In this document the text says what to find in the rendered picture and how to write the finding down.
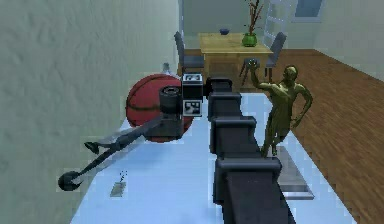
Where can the grey pointed object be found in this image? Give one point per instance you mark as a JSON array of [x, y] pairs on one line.
[[166, 68]]

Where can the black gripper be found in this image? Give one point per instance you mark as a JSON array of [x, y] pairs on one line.
[[170, 113]]

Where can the small grey flat object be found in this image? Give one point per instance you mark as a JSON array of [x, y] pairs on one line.
[[118, 189]]

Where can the green potted plant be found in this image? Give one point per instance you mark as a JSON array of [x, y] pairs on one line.
[[250, 31]]

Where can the pale blue table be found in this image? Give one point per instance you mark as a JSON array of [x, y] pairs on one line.
[[173, 173]]

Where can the red basketball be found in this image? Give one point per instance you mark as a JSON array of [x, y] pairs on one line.
[[145, 103]]

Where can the white ladder shelf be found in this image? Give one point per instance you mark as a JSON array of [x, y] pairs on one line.
[[276, 20]]

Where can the gold human statue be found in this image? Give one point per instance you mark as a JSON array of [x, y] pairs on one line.
[[283, 106]]

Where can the grey dining chair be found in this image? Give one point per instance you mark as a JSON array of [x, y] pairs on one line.
[[271, 55], [186, 55]]

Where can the blue window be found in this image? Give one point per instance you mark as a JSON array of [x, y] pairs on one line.
[[308, 9]]

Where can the blue bowl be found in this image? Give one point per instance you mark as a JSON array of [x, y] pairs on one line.
[[224, 31]]

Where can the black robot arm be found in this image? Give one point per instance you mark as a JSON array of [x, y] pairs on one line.
[[245, 186]]

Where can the wooden dining table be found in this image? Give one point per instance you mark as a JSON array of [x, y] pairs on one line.
[[230, 55]]

